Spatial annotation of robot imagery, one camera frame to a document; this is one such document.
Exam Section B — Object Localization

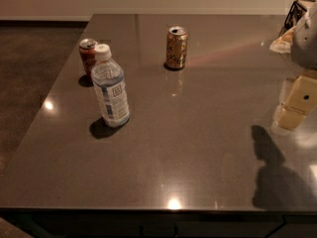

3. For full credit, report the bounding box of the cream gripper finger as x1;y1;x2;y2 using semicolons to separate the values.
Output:
273;74;317;131

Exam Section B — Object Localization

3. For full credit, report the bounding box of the clear blue-label plastic bottle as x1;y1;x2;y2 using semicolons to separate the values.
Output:
91;44;130;128

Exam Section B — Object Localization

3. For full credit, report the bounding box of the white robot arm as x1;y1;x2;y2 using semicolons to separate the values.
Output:
269;0;317;132

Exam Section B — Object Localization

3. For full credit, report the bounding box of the crumpled paper bag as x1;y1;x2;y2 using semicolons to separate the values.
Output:
269;28;294;54

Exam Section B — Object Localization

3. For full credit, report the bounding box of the gold soda can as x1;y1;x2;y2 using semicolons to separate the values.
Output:
165;26;188;69

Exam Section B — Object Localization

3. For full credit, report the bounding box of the red soda can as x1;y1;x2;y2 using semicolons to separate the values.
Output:
79;38;98;79

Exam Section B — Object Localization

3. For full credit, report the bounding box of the black wire basket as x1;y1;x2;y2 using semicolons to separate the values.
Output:
284;0;315;30

